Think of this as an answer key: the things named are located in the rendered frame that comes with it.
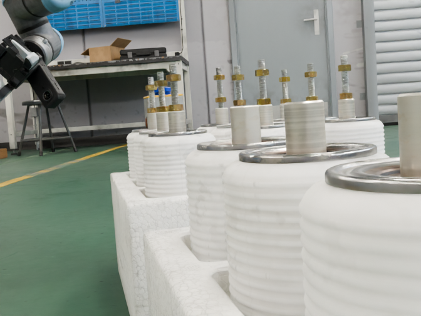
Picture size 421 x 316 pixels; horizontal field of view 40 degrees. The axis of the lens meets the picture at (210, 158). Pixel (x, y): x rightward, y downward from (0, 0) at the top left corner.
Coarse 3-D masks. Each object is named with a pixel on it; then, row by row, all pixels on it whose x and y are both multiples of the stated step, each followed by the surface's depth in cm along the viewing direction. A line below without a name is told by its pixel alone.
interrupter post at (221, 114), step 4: (216, 108) 99; (220, 108) 98; (224, 108) 98; (216, 112) 99; (220, 112) 98; (224, 112) 98; (216, 116) 99; (220, 116) 98; (224, 116) 98; (216, 120) 99; (220, 120) 98; (224, 120) 98; (228, 120) 99
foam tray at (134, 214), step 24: (120, 192) 77; (144, 192) 79; (120, 216) 81; (144, 216) 66; (168, 216) 67; (120, 240) 87; (120, 264) 94; (144, 264) 66; (144, 288) 67; (144, 312) 67
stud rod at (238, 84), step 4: (236, 68) 87; (236, 72) 87; (240, 72) 87; (236, 80) 87; (240, 80) 87; (236, 84) 87; (240, 84) 87; (236, 88) 87; (240, 88) 87; (236, 92) 87; (240, 92) 87; (236, 96) 88; (240, 96) 87
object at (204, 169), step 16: (192, 160) 41; (208, 160) 40; (224, 160) 39; (192, 176) 42; (208, 176) 40; (192, 192) 42; (208, 192) 40; (224, 192) 39; (192, 208) 42; (208, 208) 40; (192, 224) 42; (208, 224) 41; (224, 224) 40; (192, 240) 43; (208, 240) 41; (224, 240) 40; (208, 256) 41; (224, 256) 40
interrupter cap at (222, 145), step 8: (200, 144) 42; (208, 144) 44; (216, 144) 42; (224, 144) 44; (232, 144) 40; (240, 144) 40; (248, 144) 40; (256, 144) 40; (264, 144) 40; (272, 144) 40; (280, 144) 40
